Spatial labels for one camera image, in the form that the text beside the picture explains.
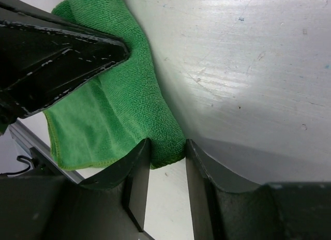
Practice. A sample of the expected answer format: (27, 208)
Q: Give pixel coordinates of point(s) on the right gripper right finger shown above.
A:
(225, 205)

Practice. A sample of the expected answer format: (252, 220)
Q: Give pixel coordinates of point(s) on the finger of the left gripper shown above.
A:
(45, 57)

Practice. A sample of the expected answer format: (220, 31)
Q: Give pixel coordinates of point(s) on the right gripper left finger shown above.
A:
(108, 205)

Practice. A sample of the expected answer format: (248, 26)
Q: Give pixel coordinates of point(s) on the green microfiber towel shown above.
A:
(103, 120)

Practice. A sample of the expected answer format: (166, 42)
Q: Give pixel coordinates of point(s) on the aluminium mounting rail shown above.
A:
(34, 146)

